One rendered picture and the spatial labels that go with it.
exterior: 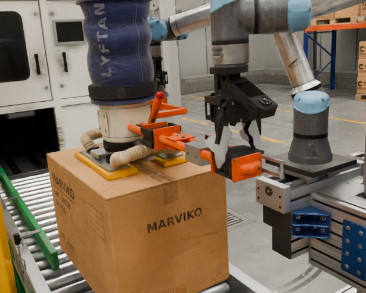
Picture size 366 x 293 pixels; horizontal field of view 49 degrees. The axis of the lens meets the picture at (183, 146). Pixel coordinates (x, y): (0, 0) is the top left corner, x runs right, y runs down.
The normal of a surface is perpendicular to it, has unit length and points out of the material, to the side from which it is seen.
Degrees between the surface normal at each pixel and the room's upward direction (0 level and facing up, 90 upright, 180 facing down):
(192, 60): 90
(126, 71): 81
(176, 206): 90
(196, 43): 90
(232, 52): 90
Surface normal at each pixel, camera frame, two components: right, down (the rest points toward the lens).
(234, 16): -0.02, 0.32
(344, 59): -0.85, 0.18
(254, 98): 0.15, -0.77
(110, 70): -0.11, 0.08
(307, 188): 0.52, 0.18
